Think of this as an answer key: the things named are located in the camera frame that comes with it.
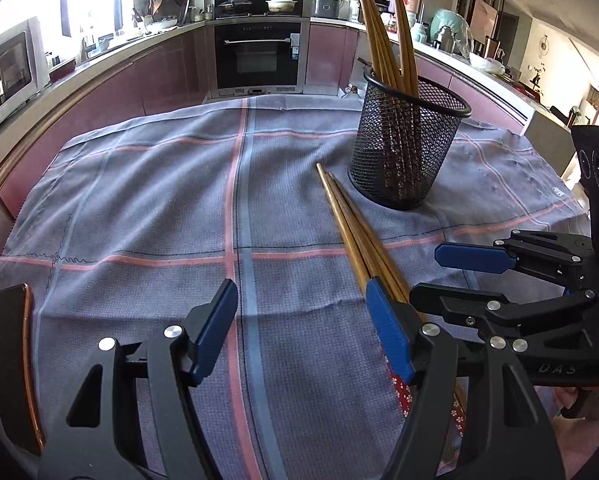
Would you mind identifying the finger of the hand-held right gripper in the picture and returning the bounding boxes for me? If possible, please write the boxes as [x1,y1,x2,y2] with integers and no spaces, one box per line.
[409,282,599,361]
[434,230,595,293]

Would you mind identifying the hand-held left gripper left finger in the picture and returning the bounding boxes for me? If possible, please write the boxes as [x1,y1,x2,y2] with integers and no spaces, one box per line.
[38,278,239,480]

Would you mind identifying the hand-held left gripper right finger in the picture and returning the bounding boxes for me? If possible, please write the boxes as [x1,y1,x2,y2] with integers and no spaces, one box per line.
[365,277,566,480]

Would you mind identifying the brown floral-end chopstick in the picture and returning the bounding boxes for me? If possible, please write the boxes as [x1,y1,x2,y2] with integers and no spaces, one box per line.
[339,195,467,433]
[328,172,411,307]
[315,162,411,418]

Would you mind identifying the black mesh pen holder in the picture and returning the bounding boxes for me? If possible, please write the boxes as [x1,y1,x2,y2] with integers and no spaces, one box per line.
[348,67,473,211]

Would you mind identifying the bundle of wooden chopsticks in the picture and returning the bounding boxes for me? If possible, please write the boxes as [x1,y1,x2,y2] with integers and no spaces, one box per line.
[349,0,425,196]

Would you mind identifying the person's right hand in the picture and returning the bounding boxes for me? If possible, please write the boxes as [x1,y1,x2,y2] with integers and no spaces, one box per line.
[553,385,599,422]

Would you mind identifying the blue checked tablecloth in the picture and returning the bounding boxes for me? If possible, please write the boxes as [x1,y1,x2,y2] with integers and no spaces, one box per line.
[0,95,593,480]

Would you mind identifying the white bowl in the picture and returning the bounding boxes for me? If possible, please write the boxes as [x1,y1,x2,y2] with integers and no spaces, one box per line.
[468,52,506,75]

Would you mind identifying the green fan in plastic cover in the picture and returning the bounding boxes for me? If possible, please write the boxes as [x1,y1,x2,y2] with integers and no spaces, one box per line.
[432,7,473,56]

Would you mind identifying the pink base cabinets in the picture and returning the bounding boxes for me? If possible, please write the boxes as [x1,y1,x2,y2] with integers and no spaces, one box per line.
[307,20,530,136]
[0,22,215,206]

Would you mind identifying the integrated stove with oven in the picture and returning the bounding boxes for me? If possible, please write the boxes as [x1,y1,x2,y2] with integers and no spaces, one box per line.
[212,0,313,98]

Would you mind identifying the dark red bowl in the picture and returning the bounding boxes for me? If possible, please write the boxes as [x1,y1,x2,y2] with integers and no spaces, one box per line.
[48,57,78,81]

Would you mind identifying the white microwave oven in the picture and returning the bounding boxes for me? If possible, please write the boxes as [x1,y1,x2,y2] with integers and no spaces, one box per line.
[0,17,50,123]

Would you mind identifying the pink wall artwork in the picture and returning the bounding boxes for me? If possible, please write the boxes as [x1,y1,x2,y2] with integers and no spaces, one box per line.
[472,0,500,36]

